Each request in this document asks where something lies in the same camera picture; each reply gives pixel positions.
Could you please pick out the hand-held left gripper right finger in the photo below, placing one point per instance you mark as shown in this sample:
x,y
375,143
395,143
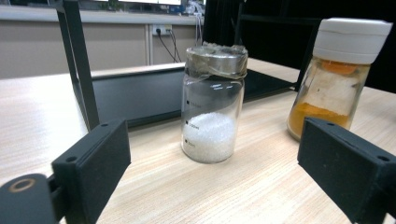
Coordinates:
x,y
345,168

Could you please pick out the black metal rack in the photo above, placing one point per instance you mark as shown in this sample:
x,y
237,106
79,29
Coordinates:
x,y
140,96

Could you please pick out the glass jar with white granules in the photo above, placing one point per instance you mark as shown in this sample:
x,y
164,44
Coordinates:
x,y
211,137

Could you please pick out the black curtain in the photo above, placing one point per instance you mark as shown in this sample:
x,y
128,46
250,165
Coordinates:
x,y
274,43

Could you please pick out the white wall socket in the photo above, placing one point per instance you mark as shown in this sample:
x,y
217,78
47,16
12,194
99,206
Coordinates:
x,y
162,29

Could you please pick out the white-capped orange spice bottle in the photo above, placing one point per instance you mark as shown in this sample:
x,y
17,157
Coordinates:
x,y
333,90

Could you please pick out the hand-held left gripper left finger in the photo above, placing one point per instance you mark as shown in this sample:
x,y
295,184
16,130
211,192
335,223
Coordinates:
x,y
93,168

